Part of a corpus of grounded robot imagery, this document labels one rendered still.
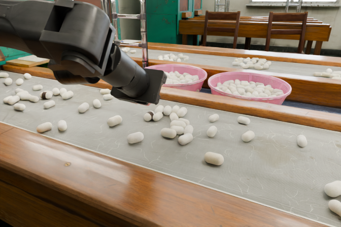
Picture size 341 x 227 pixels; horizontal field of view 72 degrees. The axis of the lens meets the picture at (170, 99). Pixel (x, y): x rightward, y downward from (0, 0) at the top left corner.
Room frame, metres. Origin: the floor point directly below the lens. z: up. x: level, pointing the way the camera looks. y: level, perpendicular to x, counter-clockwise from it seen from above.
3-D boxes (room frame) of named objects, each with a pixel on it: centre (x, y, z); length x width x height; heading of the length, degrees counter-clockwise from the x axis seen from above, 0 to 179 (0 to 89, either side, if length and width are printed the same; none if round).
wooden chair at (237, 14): (2.78, -0.53, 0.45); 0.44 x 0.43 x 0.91; 64
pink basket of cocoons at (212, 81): (0.75, -0.26, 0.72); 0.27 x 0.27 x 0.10
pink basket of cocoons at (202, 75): (0.86, -0.01, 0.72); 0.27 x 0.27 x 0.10
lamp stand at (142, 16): (1.15, 0.15, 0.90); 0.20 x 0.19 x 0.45; 65
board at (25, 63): (1.14, 0.59, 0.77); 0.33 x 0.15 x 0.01; 155
